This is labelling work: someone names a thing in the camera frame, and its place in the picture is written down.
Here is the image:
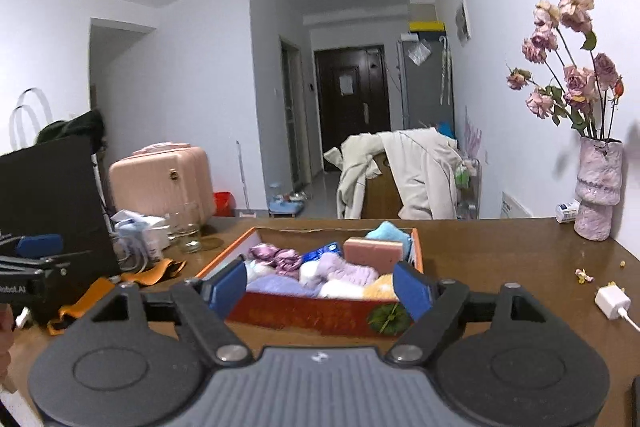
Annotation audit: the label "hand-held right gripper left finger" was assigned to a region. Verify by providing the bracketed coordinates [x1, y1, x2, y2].
[87, 259, 253, 365]

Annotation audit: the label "white folded umbrella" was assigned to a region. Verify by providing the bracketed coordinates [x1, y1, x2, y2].
[439, 36, 453, 105]

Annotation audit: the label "white mop handle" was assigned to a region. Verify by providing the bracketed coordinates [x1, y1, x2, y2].
[235, 139, 251, 210]

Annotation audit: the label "grey interior door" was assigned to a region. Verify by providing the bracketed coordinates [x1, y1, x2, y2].
[279, 36, 307, 190]

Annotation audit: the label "purple fabric pillow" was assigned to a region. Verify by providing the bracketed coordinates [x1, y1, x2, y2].
[246, 274, 321, 298]

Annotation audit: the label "pink textured vase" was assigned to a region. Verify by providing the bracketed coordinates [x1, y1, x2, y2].
[574, 137, 623, 242]

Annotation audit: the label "red cardboard box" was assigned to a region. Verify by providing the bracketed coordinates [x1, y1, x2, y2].
[194, 227, 425, 338]

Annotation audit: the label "wire storage rack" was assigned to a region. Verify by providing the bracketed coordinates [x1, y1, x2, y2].
[452, 157, 482, 220]

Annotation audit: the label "dried pink roses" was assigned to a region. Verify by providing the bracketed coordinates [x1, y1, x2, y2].
[506, 0, 626, 140]

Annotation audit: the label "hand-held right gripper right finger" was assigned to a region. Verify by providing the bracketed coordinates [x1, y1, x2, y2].
[385, 261, 551, 365]

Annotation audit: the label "yellow and white plush toy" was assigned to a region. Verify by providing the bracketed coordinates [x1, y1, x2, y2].
[362, 274, 397, 303]

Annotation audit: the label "clear plastic bag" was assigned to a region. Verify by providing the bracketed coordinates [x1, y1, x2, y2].
[406, 41, 432, 66]

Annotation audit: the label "purple satin scrunchie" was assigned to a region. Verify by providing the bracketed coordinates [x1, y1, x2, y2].
[249, 243, 303, 278]

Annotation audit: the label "purple wall decor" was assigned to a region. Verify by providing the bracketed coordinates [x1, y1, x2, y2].
[462, 107, 483, 158]

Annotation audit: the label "white charger cable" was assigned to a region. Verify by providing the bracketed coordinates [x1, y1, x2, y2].
[617, 307, 640, 333]

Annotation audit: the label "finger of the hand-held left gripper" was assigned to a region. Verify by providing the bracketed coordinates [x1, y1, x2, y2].
[14, 234, 65, 259]
[30, 250, 93, 281]

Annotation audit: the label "dark wooden door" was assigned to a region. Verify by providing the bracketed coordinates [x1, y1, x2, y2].
[314, 46, 392, 150]

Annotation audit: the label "person's left hand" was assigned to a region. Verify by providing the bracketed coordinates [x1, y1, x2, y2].
[0, 304, 15, 390]

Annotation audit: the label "small blue box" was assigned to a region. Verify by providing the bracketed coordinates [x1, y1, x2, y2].
[302, 243, 344, 264]

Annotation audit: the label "brown wooden chair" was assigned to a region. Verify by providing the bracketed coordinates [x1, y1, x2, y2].
[361, 152, 403, 220]

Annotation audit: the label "grey refrigerator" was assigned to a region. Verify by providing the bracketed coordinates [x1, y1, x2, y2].
[396, 38, 456, 140]

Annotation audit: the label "white charger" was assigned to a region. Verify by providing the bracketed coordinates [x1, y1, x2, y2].
[595, 284, 632, 321]

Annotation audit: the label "pink sponge block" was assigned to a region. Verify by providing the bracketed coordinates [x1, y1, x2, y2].
[342, 237, 405, 278]

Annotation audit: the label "dark cloth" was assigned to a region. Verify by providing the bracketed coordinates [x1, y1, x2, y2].
[37, 108, 106, 155]

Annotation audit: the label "white and blue package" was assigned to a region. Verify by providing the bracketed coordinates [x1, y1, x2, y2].
[110, 209, 171, 275]

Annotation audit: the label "light blue plush toy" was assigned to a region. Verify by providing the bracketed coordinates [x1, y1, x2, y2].
[365, 221, 413, 258]

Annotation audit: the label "black paper bag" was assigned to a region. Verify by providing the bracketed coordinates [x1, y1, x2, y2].
[0, 89, 121, 325]

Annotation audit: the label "clear glass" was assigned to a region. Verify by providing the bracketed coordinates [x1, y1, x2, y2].
[167, 202, 203, 254]

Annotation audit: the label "pale fluffy cloth bundle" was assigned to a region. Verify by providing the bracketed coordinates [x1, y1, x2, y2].
[245, 259, 274, 283]

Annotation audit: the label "orange strap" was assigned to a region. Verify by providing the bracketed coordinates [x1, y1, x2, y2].
[120, 258, 188, 285]
[47, 277, 118, 335]

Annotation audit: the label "white pill bottle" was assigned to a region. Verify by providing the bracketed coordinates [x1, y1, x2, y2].
[556, 201, 581, 224]

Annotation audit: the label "blue pet bowl stand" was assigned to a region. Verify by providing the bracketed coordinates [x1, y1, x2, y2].
[267, 189, 308, 215]

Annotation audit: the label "pink suitcase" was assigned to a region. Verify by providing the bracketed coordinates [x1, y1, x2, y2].
[108, 142, 216, 228]

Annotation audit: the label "beige clothes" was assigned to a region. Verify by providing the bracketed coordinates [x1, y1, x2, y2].
[324, 127, 460, 220]

